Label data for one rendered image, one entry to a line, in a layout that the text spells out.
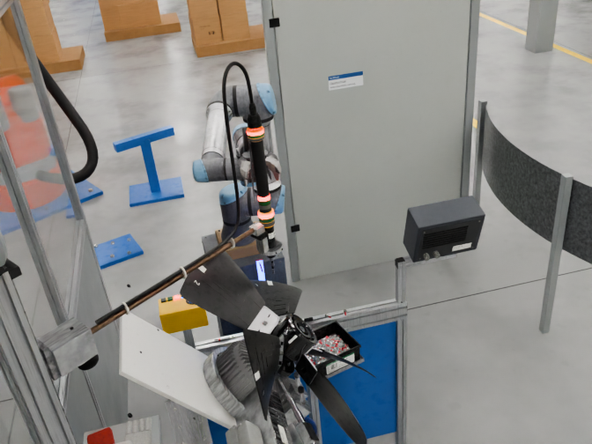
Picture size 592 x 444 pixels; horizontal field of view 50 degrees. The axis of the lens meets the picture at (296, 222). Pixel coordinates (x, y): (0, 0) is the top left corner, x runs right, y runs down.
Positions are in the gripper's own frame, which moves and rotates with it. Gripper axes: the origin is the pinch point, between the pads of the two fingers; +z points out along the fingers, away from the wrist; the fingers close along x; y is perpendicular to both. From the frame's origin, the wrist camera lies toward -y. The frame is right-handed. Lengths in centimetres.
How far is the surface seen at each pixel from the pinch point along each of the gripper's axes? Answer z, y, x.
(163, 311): -26, 59, 37
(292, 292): -11, 51, -6
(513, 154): -123, 77, -153
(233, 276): 3.9, 29.3, 12.9
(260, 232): 10.2, 12.6, 3.9
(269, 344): 31.3, 33.7, 8.0
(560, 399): -34, 166, -136
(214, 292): 9.3, 29.9, 19.0
